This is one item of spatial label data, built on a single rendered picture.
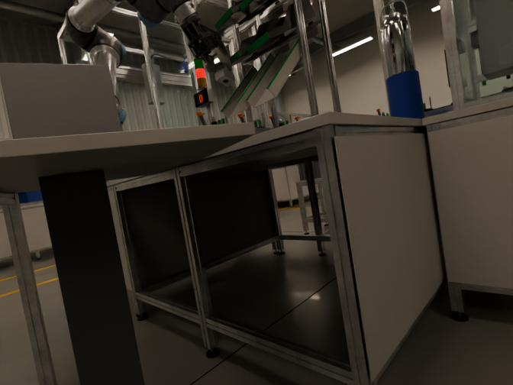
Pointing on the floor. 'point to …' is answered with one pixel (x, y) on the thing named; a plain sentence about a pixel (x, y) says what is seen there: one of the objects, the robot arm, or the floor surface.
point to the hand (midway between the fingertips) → (224, 70)
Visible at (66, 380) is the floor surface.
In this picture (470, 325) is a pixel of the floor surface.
